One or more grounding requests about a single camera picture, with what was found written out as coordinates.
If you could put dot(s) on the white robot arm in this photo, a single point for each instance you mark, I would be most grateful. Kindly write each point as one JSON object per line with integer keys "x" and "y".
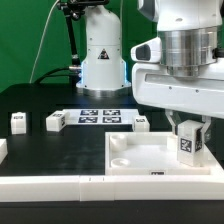
{"x": 181, "y": 69}

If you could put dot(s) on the white square tabletop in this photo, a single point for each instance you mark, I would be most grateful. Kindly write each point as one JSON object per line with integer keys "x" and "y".
{"x": 150, "y": 153}

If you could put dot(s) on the white marker base plate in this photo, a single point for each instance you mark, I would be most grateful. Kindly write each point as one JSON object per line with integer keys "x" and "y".
{"x": 101, "y": 116}

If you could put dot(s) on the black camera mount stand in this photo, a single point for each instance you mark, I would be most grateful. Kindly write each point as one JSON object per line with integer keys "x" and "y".
{"x": 73, "y": 10}

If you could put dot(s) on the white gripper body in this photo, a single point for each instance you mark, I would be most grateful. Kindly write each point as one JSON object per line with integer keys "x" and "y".
{"x": 202, "y": 95}

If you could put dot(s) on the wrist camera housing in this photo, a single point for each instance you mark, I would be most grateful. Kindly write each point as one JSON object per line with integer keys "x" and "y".
{"x": 147, "y": 52}

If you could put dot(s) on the white U-shaped fence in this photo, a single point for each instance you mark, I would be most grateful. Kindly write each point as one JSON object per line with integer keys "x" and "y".
{"x": 112, "y": 187}

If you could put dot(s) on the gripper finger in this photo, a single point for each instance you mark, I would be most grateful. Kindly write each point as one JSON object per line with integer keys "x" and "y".
{"x": 206, "y": 125}
{"x": 173, "y": 118}

